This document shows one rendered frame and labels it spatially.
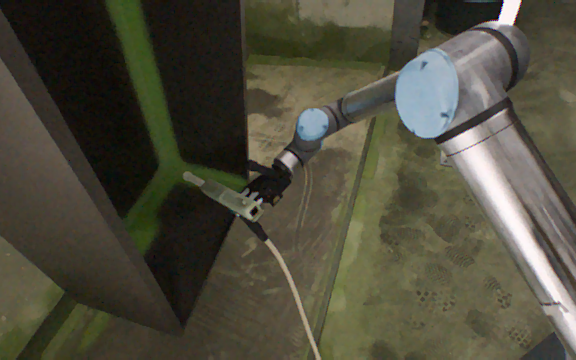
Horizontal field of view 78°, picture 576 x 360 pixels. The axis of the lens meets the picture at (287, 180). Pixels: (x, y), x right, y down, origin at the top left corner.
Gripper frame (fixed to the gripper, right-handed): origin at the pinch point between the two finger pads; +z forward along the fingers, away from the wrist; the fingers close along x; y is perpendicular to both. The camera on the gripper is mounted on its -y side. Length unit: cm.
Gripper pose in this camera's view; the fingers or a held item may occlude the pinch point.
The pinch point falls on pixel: (236, 209)
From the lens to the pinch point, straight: 110.2
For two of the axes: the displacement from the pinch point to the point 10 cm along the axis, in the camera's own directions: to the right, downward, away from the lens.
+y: 4.6, 6.9, 5.5
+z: -6.5, 6.9, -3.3
